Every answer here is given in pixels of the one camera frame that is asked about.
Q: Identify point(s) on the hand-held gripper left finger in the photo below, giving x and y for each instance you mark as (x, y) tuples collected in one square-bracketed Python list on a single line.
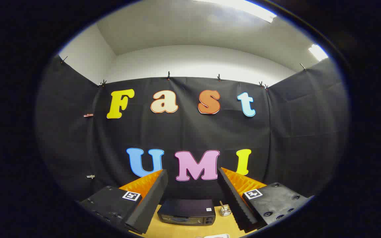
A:
[(150, 198)]

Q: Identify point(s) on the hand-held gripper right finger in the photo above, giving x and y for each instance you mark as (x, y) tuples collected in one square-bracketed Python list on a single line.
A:
[(233, 198)]

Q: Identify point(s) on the black toaster oven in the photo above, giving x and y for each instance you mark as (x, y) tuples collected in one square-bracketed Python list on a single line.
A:
[(187, 211)]

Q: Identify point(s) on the row of black cloth clips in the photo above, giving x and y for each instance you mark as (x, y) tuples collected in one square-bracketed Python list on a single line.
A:
[(168, 76)]

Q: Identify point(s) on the small ceiling light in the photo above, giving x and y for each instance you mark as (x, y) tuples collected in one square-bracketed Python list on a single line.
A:
[(317, 52)]

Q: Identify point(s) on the long ceiling light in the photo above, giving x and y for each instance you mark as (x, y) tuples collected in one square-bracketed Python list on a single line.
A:
[(243, 7)]

